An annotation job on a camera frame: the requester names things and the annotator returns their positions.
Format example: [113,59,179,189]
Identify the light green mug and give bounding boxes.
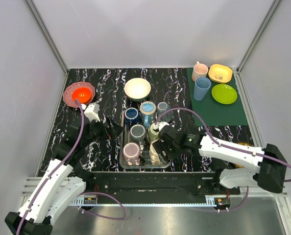
[148,123,159,142]

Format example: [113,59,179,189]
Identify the dark grey mug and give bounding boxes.
[129,124,146,143]

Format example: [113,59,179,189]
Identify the pink purple mug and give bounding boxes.
[122,142,145,165]

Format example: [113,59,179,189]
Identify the light blue mug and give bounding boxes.
[139,101,156,129]

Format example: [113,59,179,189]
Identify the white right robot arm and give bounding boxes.
[152,122,287,194]

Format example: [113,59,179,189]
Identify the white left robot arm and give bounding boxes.
[5,117,124,235]

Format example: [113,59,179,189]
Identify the dark blue mug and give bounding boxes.
[124,107,141,126]

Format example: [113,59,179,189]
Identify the metal tray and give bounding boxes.
[119,110,171,169]

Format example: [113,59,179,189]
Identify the orange bowl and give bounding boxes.
[72,87,92,104]

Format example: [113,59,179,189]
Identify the small grey blue cup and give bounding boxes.
[156,101,173,123]

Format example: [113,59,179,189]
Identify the pink plate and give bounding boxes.
[63,82,96,108]

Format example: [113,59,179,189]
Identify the white bowl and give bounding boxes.
[124,78,151,102]

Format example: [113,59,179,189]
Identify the green mat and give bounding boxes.
[187,68,248,126]

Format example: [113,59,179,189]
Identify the blue plastic tumbler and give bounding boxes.
[194,77,212,101]

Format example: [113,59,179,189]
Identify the yellow patterned dish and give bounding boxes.
[234,142,253,168]

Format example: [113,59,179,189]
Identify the lime green plate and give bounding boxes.
[211,84,238,105]

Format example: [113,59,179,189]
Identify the yellow square bowl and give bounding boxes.
[208,64,233,84]

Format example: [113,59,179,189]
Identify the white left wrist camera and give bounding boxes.
[84,102,100,122]

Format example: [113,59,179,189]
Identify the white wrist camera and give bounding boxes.
[84,102,100,122]
[153,121,170,133]

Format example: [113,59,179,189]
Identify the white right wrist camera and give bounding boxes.
[153,121,170,133]

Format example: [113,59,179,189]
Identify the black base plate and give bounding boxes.
[86,172,240,205]

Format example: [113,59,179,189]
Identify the purple cable on floor left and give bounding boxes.
[76,191,127,220]

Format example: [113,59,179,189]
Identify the purple cable on floor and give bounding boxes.
[76,191,127,220]
[192,186,249,213]

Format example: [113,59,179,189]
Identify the pink cup with handle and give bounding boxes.
[192,61,209,82]

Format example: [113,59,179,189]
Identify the purple cable on floor right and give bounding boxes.
[192,186,249,213]

